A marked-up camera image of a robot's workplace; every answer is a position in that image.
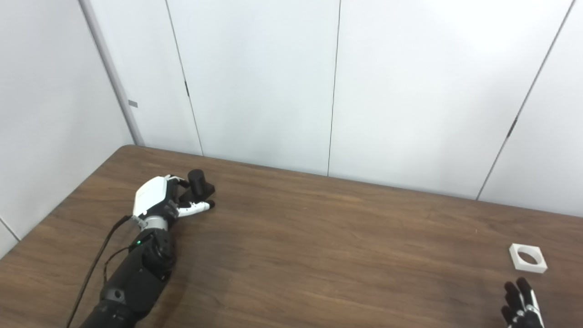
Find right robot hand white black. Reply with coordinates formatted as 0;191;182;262
501;277;547;328

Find grey wall corner strip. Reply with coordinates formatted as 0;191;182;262
78;0;145;147

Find white square piece with hole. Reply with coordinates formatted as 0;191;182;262
509;243;548;274

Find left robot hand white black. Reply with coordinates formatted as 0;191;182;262
132;174;215;221

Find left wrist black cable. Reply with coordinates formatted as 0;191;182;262
66;215;137;328

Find black peg with square base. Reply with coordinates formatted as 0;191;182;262
180;169;215;205

